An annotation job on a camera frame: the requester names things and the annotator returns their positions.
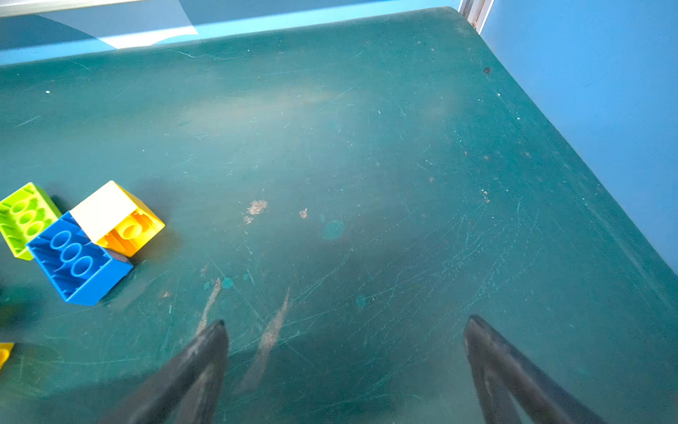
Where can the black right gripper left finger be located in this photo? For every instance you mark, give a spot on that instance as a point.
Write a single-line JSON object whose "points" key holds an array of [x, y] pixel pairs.
{"points": [[187, 387]]}

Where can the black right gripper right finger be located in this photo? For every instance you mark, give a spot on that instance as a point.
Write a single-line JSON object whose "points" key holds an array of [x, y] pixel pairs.
{"points": [[504, 377]]}

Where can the blue long lego brick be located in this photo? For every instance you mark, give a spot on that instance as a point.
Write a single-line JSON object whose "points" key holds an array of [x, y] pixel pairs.
{"points": [[81, 271]]}

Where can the yellow square lego brick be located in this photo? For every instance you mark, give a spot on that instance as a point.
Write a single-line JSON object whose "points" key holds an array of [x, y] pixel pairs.
{"points": [[117, 220]]}

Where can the yellow lego brick edge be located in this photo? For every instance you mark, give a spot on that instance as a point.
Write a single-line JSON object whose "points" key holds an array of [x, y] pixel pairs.
{"points": [[5, 353]]}

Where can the green long lego brick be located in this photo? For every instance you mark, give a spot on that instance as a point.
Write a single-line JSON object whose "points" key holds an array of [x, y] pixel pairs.
{"points": [[24, 215]]}

